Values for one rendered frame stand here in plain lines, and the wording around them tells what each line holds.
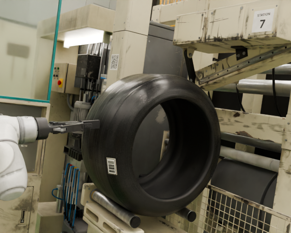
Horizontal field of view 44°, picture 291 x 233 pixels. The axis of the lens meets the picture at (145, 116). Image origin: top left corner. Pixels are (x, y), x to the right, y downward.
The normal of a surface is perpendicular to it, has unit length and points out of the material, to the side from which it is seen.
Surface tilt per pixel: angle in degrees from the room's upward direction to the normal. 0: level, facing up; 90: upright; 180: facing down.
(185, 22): 90
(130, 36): 90
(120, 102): 59
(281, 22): 90
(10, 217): 90
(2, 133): 43
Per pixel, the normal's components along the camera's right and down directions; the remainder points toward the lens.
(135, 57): 0.55, 0.11
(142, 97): 0.01, -0.49
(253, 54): -0.83, -0.08
